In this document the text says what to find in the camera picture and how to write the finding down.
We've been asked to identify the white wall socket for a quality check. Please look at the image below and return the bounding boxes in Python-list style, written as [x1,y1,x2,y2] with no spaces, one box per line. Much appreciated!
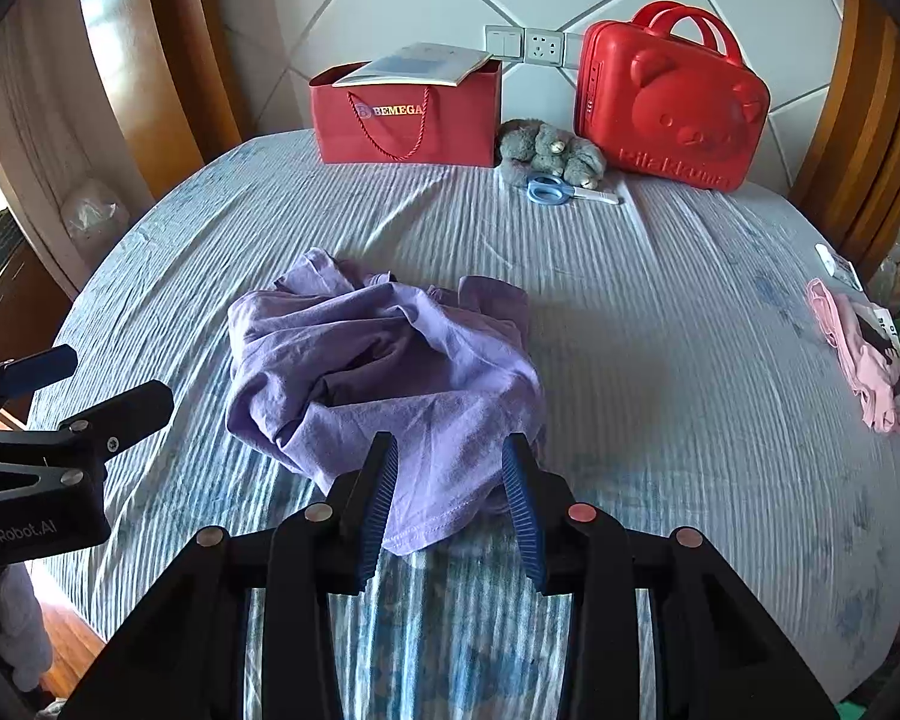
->
[523,28,566,65]

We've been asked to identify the wooden headboard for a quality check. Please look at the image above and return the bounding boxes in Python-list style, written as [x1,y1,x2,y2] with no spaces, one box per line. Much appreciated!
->
[75,0,900,271]

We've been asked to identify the blue-grey striped bed sheet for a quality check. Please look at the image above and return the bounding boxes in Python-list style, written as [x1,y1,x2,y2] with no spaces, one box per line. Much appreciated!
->
[26,127,900,720]

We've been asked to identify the red bear suitcase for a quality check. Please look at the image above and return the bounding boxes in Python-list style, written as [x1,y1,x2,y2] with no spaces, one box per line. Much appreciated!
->
[574,0,772,192]

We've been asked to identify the grey plush toy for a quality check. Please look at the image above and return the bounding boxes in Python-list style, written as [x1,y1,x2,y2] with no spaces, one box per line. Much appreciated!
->
[495,118,610,188]

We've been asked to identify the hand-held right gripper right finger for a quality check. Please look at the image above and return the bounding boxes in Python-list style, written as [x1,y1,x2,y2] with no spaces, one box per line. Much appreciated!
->
[501,433,841,720]

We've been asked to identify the purple shirt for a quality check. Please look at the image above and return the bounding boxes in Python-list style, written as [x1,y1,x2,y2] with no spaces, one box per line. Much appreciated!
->
[225,246,547,557]

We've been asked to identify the clear plastic bag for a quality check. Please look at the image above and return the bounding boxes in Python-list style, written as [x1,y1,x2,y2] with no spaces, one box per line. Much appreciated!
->
[60,178,132,271]

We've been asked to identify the blue scissors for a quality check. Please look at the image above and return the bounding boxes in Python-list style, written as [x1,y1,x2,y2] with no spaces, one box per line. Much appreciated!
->
[526,174,622,207]

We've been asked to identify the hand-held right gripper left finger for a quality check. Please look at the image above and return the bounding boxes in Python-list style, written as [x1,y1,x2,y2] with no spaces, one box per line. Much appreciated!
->
[60,431,400,720]

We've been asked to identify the white booklet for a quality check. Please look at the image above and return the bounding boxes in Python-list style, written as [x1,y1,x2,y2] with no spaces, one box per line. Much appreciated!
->
[333,42,494,88]

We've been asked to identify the pink garment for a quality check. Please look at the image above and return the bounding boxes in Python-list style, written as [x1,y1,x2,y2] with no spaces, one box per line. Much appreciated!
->
[806,277,900,436]

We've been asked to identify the person's left forearm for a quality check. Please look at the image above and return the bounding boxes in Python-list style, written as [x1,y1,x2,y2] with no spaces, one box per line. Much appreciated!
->
[0,562,55,674]

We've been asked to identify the white wall switch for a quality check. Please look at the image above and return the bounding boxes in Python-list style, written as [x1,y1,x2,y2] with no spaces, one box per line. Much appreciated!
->
[484,25,526,61]

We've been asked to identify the small white packet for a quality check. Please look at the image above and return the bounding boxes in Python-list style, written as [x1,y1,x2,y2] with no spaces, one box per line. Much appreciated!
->
[815,242,863,290]

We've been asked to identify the dark wooden nightstand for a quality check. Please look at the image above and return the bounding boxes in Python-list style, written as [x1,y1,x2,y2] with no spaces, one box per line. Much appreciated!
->
[0,206,72,428]

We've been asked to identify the red paper bag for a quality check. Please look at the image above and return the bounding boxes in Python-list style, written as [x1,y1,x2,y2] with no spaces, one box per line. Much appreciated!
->
[309,60,505,167]

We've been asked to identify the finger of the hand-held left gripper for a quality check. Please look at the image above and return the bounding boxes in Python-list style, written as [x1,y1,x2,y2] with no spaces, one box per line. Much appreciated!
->
[0,345,78,428]
[0,381,175,500]

